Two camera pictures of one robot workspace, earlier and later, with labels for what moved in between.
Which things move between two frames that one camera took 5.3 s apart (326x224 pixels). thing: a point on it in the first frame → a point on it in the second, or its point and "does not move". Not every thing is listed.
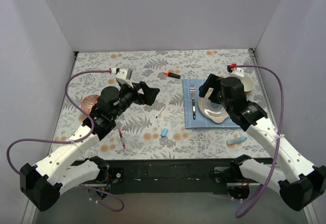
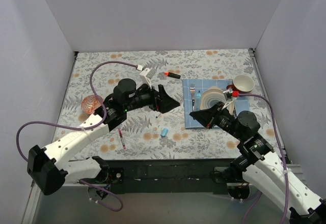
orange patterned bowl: (88, 102) does not move
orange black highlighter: (167, 74) does not move
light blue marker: (235, 140) → (198, 99)
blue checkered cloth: (194, 117) does not move
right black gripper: (212, 87) → (214, 115)
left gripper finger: (149, 95) → (166, 103)
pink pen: (121, 135) does not move
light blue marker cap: (164, 132) does not move
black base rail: (168, 175) does not move
